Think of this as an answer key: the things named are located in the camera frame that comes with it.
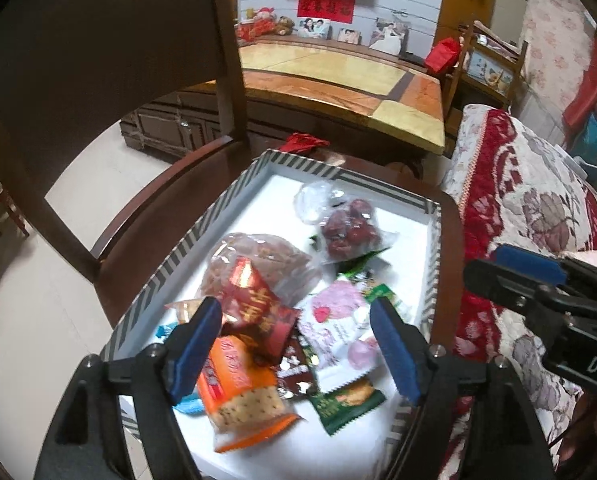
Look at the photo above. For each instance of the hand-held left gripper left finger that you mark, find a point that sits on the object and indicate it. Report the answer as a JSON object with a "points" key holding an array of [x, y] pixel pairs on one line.
{"points": [[198, 350]]}

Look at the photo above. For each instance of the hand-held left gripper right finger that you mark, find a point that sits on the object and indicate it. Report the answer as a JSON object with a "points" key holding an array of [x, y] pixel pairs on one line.
{"points": [[393, 350]]}

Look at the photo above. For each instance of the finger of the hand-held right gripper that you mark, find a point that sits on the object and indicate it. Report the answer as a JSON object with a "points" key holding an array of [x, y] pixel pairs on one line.
{"points": [[498, 285], [528, 262]]}

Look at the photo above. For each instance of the orange cracker packet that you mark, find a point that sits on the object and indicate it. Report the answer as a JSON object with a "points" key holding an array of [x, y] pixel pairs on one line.
{"points": [[243, 400]]}

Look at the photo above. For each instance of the white red snack packet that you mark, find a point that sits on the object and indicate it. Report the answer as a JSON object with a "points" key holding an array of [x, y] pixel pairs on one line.
{"points": [[328, 330]]}

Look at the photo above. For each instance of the clear brown snack bag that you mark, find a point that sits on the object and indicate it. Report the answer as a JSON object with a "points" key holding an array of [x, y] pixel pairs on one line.
{"points": [[268, 260]]}

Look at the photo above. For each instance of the striped white box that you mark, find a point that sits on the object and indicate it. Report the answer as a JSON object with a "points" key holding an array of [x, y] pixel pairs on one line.
{"points": [[278, 200]]}

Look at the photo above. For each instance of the person's right forearm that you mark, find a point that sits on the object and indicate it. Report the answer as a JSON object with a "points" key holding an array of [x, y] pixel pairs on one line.
{"points": [[585, 430]]}

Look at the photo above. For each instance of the small blue candy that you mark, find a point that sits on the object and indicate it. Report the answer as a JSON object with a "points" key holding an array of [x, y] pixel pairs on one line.
{"points": [[163, 331]]}

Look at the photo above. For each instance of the clear orange snack packet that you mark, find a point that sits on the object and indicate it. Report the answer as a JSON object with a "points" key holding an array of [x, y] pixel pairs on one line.
{"points": [[183, 307]]}

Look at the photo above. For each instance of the red gold snack packet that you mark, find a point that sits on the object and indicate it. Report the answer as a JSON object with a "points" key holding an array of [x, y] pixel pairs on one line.
{"points": [[256, 305]]}

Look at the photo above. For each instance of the dark green snack packet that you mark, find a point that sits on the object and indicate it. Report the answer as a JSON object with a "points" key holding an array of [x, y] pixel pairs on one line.
{"points": [[361, 265]]}

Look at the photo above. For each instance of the red beige floral blanket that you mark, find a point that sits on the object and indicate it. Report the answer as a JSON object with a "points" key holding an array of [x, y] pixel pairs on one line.
{"points": [[528, 170]]}

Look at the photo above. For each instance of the dark brown snack packet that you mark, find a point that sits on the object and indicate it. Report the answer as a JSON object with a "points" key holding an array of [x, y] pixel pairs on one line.
{"points": [[296, 370]]}

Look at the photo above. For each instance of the red dates bag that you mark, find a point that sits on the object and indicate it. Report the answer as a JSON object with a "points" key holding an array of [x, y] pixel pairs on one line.
{"points": [[348, 232]]}

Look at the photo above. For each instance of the empty clear bag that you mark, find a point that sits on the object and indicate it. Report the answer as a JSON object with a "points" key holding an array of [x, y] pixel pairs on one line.
{"points": [[311, 202]]}

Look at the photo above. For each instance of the red cushion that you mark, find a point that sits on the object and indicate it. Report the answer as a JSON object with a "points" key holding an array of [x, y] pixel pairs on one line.
{"points": [[585, 90]]}

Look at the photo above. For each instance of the floral cover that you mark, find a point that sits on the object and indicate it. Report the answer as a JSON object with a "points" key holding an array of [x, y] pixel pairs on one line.
{"points": [[548, 45]]}

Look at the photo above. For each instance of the dark wooden cabinet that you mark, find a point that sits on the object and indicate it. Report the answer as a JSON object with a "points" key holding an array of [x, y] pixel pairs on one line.
{"points": [[178, 127]]}

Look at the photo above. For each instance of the red candy wrapper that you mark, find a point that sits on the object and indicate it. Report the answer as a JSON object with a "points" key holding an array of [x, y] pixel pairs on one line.
{"points": [[303, 142]]}

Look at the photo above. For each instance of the yellow top wooden table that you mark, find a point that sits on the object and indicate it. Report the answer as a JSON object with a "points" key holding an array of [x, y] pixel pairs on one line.
{"points": [[328, 75]]}

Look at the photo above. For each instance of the dark wooden chair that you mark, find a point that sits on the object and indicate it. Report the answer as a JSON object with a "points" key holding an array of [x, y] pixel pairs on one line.
{"points": [[78, 60]]}

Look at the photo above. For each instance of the red plush doll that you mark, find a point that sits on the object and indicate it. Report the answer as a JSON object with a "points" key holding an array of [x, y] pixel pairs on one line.
{"points": [[256, 22]]}

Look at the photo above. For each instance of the brown teddy bear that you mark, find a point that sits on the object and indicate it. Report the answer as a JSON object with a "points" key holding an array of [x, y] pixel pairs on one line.
{"points": [[284, 25]]}

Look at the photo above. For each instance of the wedding photo frame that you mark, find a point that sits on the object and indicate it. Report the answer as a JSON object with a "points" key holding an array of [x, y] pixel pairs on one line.
{"points": [[391, 35]]}

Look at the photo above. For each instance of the small photo frame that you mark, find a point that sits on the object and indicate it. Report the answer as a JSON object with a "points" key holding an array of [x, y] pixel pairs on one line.
{"points": [[349, 36]]}

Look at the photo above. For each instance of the couple photo frame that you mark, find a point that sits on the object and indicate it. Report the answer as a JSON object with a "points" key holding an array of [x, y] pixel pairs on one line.
{"points": [[314, 28]]}

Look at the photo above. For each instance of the red wall banner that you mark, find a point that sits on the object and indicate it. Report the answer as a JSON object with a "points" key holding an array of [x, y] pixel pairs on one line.
{"points": [[326, 5]]}

